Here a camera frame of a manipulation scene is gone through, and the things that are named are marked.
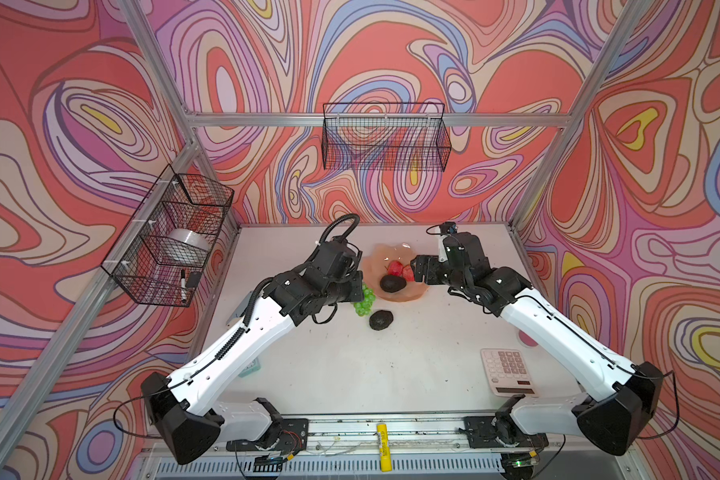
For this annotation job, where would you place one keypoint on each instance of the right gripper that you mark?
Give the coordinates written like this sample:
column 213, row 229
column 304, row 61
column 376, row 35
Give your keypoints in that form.
column 432, row 262

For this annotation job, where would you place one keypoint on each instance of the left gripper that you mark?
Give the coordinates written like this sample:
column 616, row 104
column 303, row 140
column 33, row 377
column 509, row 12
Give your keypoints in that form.
column 357, row 281

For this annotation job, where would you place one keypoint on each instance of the green fake grape bunch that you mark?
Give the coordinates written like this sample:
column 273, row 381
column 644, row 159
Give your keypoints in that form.
column 364, row 307

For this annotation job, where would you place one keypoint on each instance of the red fake apple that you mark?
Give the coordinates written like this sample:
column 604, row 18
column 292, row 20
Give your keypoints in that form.
column 395, row 268
column 408, row 274

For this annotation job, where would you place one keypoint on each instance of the large dark fake avocado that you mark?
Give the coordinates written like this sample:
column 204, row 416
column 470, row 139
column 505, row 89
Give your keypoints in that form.
column 392, row 284

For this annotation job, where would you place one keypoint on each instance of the small dark fake avocado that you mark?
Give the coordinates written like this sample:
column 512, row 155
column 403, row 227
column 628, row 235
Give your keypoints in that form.
column 381, row 320

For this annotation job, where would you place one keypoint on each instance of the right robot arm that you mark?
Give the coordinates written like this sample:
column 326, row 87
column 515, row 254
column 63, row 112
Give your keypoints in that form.
column 619, row 397

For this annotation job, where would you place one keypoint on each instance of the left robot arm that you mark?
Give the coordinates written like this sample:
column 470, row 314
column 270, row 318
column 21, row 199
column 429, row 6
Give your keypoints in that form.
column 186, row 407

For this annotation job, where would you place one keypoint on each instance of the pink faceted fruit bowl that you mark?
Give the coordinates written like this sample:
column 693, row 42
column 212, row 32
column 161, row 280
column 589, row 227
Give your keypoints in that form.
column 374, row 267

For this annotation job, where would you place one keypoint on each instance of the pink tape roll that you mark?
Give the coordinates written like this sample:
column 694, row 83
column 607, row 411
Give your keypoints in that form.
column 526, row 340

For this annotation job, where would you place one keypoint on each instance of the teal small clock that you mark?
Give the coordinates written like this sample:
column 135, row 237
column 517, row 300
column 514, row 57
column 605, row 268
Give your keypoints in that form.
column 250, row 369

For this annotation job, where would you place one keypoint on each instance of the pink calculator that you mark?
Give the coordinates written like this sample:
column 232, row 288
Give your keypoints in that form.
column 507, row 373

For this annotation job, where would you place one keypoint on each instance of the black marker in basket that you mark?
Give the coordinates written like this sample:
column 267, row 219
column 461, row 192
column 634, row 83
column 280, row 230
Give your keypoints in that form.
column 182, row 287

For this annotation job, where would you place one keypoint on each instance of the silver tape roll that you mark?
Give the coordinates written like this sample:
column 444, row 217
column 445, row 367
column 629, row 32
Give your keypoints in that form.
column 186, row 247

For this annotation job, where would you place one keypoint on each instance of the yellow marker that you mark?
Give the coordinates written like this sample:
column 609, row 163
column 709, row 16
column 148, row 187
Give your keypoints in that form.
column 386, row 464

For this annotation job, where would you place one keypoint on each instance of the back black wire basket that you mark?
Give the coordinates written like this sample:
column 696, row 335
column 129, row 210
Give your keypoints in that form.
column 385, row 136

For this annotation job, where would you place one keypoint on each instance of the black wire basket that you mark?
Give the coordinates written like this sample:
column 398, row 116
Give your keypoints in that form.
column 161, row 257
column 385, row 136

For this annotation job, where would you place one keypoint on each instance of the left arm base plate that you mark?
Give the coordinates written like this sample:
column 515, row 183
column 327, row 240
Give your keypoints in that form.
column 286, row 436

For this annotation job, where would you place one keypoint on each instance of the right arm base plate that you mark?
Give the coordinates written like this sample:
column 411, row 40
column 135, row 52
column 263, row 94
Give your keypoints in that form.
column 480, row 432

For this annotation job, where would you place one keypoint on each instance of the left black wire basket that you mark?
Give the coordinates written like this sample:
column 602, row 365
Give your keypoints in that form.
column 161, row 257

